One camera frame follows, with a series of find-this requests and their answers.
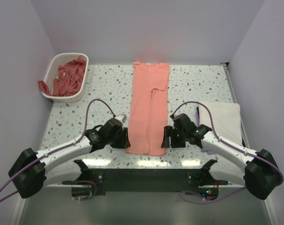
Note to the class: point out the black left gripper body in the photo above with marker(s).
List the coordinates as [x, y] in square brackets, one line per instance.
[108, 139]

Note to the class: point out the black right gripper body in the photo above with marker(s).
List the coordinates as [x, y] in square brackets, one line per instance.
[178, 138]

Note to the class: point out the salmon pink t shirt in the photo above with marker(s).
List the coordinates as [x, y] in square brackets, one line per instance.
[148, 111]

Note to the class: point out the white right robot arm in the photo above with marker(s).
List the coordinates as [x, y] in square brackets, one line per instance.
[260, 173]

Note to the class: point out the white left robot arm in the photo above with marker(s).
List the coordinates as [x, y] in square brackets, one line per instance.
[34, 170]

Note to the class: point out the white folded t shirt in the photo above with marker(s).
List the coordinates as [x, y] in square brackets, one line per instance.
[226, 119]

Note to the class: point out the dark red t shirt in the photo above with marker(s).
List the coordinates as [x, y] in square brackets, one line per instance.
[67, 78]

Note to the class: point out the white perforated plastic basket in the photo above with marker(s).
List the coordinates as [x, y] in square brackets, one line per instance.
[50, 75]

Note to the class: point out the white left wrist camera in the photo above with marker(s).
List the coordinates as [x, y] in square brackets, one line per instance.
[121, 117]

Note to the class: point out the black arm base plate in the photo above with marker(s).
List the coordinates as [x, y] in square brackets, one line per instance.
[100, 181]

